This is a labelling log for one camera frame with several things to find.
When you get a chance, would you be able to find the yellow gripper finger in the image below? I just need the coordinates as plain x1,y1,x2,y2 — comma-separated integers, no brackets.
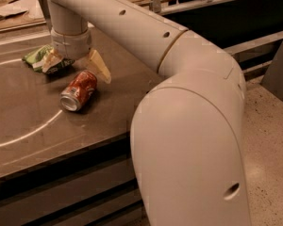
42,49,62,73
85,49,111,84

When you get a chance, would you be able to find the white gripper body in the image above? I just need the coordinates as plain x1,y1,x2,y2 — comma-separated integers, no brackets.
51,29,92,60

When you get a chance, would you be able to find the red coke can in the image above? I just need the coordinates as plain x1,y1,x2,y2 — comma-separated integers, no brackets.
60,70,97,111

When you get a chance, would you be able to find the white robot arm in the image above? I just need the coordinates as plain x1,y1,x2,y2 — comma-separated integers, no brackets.
48,0,252,226

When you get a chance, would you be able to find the green chip bag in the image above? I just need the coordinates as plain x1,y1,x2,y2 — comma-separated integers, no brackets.
22,44,75,73

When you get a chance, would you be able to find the white paper stack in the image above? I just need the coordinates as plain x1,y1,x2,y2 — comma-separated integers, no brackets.
0,0,43,19

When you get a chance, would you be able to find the dark drawer cabinet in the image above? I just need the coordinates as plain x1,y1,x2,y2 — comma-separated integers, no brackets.
0,135,142,226

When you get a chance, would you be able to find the grey metal shelf rail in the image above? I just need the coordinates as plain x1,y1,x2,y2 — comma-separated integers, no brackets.
225,31,283,81

